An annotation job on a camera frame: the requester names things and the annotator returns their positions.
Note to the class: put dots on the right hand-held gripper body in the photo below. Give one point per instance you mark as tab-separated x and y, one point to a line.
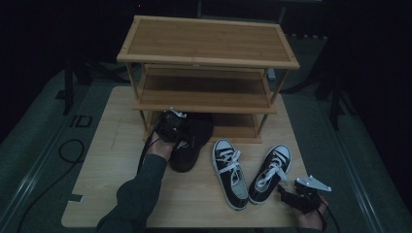
307	194

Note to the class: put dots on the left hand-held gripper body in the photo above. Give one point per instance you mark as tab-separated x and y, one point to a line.
168	127

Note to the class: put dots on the black white canvas sneaker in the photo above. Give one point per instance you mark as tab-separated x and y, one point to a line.
231	181
270	174

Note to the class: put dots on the plain black shoe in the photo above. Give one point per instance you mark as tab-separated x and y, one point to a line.
204	129
184	160

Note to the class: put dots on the wooden shoe rack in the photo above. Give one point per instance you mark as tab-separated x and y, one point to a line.
207	42

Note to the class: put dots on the person's left hand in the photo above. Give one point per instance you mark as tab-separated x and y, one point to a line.
162	149

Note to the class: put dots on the person's right hand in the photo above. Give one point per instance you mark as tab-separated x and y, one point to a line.
311	220

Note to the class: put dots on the dark metal stand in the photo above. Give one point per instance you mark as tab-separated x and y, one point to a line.
335	103
68	87

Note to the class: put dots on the grey tape strip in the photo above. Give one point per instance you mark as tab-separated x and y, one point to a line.
75	198

